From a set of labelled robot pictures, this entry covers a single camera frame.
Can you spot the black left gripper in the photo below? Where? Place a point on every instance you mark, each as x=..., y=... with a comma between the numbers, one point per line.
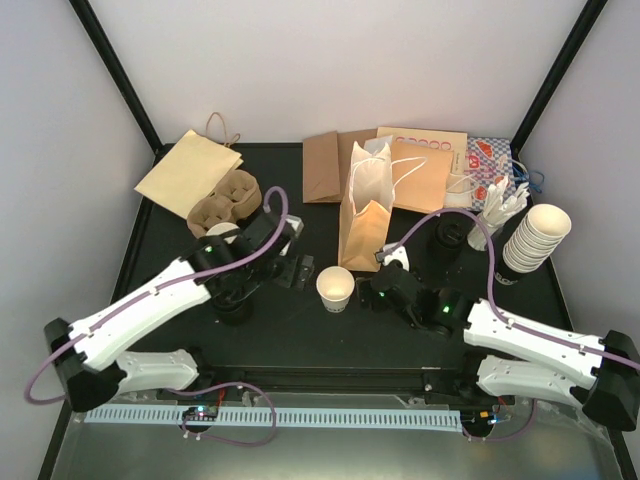
x=287, y=279

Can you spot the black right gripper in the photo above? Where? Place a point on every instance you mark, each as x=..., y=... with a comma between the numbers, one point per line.
x=377, y=304

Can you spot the single white paper cup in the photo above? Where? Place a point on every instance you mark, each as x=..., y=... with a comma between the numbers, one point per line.
x=335, y=286

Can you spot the orange paper bag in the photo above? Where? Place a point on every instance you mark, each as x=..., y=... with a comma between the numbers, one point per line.
x=366, y=208
x=420, y=176

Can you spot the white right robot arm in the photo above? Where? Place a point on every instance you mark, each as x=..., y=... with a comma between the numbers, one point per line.
x=597, y=375

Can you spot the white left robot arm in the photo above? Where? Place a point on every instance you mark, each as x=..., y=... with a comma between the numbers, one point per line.
x=226, y=266

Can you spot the stack of black cup lids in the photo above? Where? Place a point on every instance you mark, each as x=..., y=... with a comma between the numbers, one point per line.
x=446, y=241

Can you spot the stack of white paper cups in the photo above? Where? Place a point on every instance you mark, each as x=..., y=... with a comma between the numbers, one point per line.
x=223, y=232

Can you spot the stack of pulp cup carriers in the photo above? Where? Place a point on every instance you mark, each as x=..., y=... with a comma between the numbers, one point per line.
x=236, y=197

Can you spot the brown kraft paper bag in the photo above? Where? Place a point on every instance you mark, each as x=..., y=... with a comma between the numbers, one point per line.
x=326, y=164

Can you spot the white paper bag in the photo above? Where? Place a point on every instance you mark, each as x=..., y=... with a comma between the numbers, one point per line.
x=375, y=146

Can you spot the blue checkered paper bag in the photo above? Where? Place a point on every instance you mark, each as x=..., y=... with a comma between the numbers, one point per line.
x=490, y=160

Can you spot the beige bag with red circles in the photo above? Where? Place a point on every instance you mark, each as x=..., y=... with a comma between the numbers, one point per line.
x=434, y=139

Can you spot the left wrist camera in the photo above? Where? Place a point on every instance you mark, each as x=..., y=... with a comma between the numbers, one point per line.
x=295, y=226

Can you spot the light blue cable duct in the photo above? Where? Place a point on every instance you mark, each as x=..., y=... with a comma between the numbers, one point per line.
x=332, y=418

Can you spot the tan paper bag with handles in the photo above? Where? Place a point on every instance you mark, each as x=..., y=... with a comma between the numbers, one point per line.
x=191, y=170

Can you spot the black frame post left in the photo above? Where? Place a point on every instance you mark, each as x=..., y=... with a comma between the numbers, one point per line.
x=102, y=44

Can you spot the black frame post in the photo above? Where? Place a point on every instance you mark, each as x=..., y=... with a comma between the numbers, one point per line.
x=578, y=34
x=102, y=44

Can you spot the black frame post right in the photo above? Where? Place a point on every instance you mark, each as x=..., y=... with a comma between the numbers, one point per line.
x=578, y=34

